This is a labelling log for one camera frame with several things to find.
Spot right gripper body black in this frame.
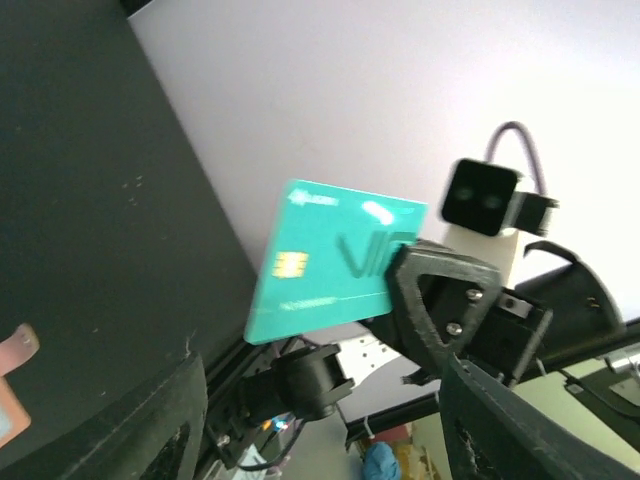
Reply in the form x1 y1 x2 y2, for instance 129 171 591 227
424 274 556 386

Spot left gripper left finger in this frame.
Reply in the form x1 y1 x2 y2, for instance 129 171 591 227
1 354 208 479

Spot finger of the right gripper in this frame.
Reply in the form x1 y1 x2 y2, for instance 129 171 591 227
362 314 437 385
386 240 502 353

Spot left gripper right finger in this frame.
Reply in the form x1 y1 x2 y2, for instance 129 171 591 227
439 355 639 480

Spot teal VIP credit card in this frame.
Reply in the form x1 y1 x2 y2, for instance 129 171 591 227
244 179 429 345

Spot brown leather card holder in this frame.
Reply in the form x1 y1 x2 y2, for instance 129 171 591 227
0 322 41 447

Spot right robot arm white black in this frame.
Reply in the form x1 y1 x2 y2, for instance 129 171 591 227
239 240 639 426

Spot blue cloth under table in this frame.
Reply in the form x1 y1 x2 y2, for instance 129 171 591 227
362 442 402 480

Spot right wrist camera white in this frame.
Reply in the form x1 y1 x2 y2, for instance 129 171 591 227
440 159 559 287

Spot black aluminium front rail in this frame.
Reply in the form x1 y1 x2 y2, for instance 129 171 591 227
194 326 439 479

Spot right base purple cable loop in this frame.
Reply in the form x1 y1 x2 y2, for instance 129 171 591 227
234 417 306 474

